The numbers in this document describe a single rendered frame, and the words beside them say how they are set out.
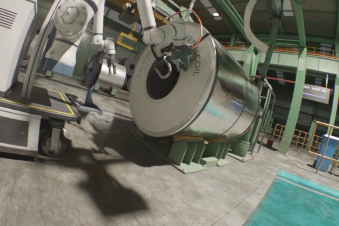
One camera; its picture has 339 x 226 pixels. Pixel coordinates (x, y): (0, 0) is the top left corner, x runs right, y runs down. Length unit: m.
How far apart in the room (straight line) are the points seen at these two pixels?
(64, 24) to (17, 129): 0.56
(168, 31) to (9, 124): 0.97
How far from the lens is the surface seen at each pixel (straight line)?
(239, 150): 2.72
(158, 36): 0.86
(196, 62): 1.26
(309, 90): 15.37
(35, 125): 0.90
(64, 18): 0.72
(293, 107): 5.59
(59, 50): 0.88
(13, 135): 0.93
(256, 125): 3.51
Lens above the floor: 0.57
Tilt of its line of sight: level
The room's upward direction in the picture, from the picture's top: 18 degrees clockwise
